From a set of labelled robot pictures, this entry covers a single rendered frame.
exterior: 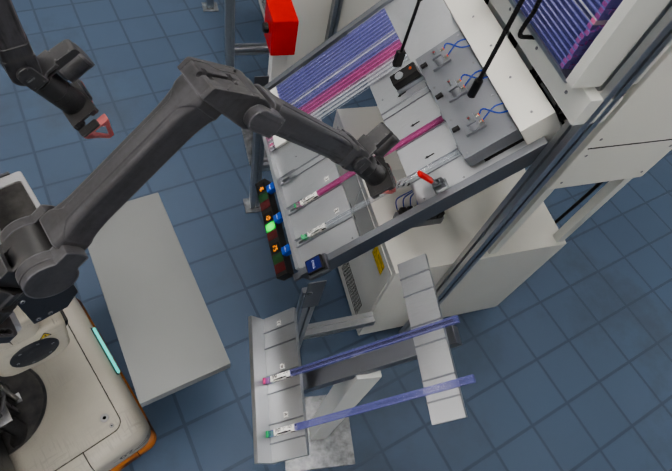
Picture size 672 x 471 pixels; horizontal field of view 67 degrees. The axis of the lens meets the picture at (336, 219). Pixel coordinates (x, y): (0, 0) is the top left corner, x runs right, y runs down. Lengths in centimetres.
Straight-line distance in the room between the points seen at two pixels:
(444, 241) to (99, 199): 118
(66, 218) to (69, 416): 106
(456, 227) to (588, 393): 106
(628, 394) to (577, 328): 33
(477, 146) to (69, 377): 138
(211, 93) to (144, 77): 222
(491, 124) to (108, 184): 83
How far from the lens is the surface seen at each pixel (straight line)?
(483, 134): 123
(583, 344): 257
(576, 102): 113
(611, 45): 104
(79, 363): 183
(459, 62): 136
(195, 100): 73
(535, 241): 186
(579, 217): 180
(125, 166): 77
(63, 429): 179
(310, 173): 150
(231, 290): 216
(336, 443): 202
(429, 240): 168
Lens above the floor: 197
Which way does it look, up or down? 56 degrees down
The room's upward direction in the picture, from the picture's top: 18 degrees clockwise
